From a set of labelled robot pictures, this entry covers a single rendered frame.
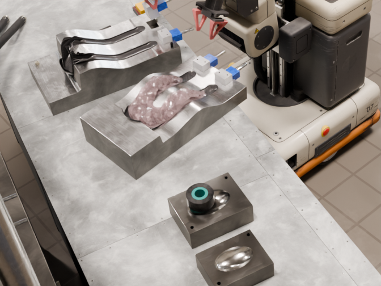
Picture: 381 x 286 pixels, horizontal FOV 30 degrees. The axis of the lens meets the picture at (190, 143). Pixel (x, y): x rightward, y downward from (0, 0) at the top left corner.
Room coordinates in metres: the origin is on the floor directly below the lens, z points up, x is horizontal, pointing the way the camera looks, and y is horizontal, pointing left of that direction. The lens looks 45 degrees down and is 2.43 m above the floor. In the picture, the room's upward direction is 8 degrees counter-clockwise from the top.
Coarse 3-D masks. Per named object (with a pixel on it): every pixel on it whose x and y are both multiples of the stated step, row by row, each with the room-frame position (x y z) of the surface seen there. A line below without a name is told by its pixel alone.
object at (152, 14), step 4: (148, 0) 2.21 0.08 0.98; (160, 0) 2.20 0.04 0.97; (168, 0) 2.21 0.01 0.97; (144, 4) 2.19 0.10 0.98; (152, 4) 2.17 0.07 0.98; (160, 4) 2.18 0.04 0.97; (164, 4) 2.18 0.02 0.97; (144, 8) 2.19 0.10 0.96; (148, 8) 2.16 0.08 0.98; (160, 8) 2.18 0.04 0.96; (164, 8) 2.18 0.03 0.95; (148, 12) 2.16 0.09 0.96; (152, 12) 2.16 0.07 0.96; (156, 12) 2.17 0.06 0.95; (148, 16) 2.18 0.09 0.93; (152, 16) 2.16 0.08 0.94; (156, 16) 2.16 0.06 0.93
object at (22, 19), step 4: (20, 16) 2.44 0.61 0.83; (24, 16) 2.45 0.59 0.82; (16, 20) 2.40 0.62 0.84; (20, 20) 2.41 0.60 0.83; (24, 20) 2.43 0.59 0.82; (12, 24) 2.36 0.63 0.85; (16, 24) 2.37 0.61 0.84; (20, 24) 2.39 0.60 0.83; (12, 28) 2.33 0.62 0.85; (16, 28) 2.35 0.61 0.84; (8, 32) 2.29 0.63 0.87; (12, 32) 2.31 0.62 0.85; (4, 36) 2.26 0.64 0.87; (8, 36) 2.27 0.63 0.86; (0, 40) 2.22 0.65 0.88; (4, 40) 2.23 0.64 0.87; (0, 44) 2.20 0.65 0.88; (4, 44) 2.23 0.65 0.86; (0, 48) 2.19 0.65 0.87
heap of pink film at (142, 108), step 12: (156, 84) 1.81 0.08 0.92; (168, 84) 1.82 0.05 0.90; (144, 96) 1.77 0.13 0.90; (168, 96) 1.74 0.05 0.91; (180, 96) 1.73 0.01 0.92; (192, 96) 1.73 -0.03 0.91; (132, 108) 1.73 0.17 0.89; (144, 108) 1.72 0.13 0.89; (156, 108) 1.71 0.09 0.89; (168, 108) 1.70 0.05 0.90; (180, 108) 1.69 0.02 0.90; (144, 120) 1.66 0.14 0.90; (156, 120) 1.66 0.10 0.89; (168, 120) 1.66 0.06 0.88
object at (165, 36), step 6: (162, 30) 2.10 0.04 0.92; (174, 30) 2.11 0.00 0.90; (186, 30) 2.11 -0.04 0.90; (192, 30) 2.12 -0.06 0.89; (162, 36) 2.06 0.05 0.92; (168, 36) 2.06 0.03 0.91; (174, 36) 2.07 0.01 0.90; (180, 36) 2.08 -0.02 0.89; (162, 42) 2.06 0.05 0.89; (168, 42) 2.06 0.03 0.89
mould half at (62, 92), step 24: (120, 24) 2.21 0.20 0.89; (144, 24) 2.19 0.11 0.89; (72, 48) 2.04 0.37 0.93; (96, 48) 2.05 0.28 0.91; (120, 48) 2.07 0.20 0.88; (168, 48) 2.02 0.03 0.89; (48, 72) 2.02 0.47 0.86; (96, 72) 1.92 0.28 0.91; (120, 72) 1.95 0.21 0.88; (144, 72) 1.97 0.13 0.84; (48, 96) 1.89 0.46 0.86; (72, 96) 1.88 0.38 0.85; (96, 96) 1.91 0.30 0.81
